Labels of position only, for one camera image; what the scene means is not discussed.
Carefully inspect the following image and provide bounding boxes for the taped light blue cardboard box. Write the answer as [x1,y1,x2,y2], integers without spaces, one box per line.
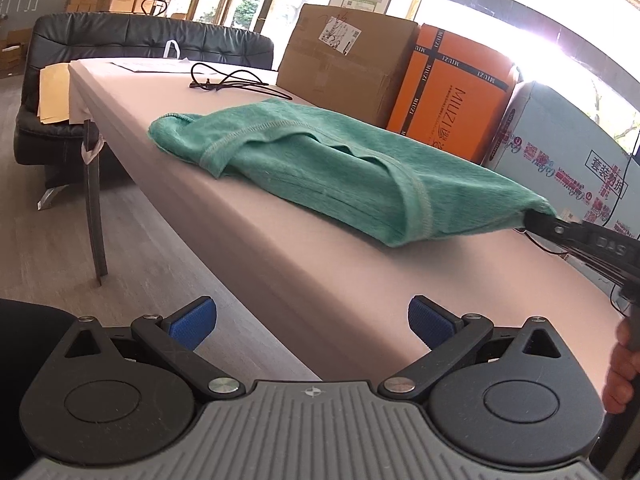
[482,80,640,261]

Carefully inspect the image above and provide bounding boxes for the person's right hand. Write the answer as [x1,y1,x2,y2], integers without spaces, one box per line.
[602,317,640,413]

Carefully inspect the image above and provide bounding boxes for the brown cardboard box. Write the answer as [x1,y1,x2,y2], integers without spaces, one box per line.
[276,4,421,128]

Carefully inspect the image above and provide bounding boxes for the green cloth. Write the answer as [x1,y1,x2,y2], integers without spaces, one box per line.
[147,99,558,248]

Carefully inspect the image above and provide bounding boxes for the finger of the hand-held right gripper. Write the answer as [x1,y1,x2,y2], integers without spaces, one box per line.
[522,210,586,256]

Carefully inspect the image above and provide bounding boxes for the black table leg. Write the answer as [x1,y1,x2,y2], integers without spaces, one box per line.
[84,120,108,278]

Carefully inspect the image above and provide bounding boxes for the orange box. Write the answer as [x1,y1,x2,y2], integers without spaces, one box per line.
[387,22,521,166]

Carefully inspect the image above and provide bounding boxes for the brown paper envelopes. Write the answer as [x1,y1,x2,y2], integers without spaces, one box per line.
[37,64,71,125]

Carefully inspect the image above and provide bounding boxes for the black sofa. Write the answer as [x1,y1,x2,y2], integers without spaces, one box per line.
[14,12,275,211]

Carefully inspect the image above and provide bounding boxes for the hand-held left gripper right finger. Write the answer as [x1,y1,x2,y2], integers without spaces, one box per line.
[382,294,568,402]

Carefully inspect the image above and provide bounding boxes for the white papers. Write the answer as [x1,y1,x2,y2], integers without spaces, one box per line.
[111,57,193,72]

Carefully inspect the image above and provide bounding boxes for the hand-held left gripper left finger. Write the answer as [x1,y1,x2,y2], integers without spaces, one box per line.
[60,294,246,402]

